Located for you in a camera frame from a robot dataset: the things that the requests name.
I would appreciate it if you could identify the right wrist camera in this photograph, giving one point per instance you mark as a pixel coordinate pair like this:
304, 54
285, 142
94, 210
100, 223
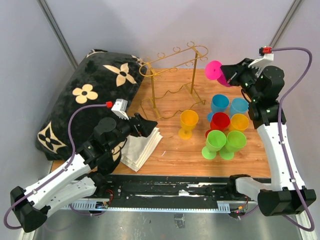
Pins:
267, 57

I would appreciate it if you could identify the pink wine glass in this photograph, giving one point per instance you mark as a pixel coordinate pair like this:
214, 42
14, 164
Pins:
213, 72

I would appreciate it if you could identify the orange wine glass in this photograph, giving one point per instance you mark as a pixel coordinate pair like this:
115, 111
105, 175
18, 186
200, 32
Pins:
188, 121

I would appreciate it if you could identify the green wine glass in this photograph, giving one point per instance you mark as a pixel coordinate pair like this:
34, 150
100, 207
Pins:
235, 141
215, 141

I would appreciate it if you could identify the black floral pillow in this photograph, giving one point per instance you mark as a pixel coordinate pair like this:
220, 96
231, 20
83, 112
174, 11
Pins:
101, 77

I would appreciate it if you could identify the folded beige cloth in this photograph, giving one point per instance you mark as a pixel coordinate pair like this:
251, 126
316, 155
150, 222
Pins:
137, 150

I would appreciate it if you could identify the red wine glass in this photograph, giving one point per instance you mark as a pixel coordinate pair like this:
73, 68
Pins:
220, 121

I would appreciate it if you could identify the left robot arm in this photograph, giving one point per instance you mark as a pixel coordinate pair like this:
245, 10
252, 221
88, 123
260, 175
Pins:
82, 175

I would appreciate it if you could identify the light blue wine glass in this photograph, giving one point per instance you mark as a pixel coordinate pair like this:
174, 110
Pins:
238, 106

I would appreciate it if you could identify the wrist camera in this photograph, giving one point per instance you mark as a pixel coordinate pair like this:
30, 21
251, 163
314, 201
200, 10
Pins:
267, 57
119, 108

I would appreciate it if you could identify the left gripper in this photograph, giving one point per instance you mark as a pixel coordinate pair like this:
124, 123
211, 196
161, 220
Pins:
140, 127

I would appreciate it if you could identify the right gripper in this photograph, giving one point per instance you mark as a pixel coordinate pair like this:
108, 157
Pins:
232, 72

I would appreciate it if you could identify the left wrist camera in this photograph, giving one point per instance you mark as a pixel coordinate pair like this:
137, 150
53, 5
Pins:
119, 108

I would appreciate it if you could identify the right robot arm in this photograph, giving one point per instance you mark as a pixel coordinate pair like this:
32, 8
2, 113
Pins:
287, 194

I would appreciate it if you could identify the yellow wine glass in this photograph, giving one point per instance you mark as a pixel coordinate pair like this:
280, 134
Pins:
238, 122

